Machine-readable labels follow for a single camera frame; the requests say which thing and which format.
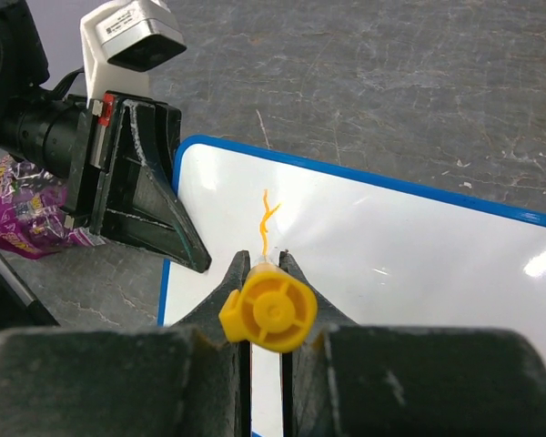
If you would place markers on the white orange marker pen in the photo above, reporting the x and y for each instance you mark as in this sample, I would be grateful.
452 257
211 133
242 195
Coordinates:
271 309

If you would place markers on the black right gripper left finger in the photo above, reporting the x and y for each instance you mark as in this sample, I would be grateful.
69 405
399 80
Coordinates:
183 380

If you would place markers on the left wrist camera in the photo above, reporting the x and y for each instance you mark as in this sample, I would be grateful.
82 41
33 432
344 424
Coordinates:
122 40

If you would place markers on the purple snack bag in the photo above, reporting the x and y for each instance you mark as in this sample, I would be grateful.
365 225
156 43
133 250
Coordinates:
32 223

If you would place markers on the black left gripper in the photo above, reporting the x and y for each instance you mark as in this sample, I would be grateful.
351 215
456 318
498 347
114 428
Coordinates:
129 199

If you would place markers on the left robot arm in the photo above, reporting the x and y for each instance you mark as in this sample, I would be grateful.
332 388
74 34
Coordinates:
37 125

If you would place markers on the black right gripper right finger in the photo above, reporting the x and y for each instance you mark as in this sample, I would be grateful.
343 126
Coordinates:
363 379

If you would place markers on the blue framed whiteboard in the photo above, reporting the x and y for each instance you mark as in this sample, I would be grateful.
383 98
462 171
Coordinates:
381 250

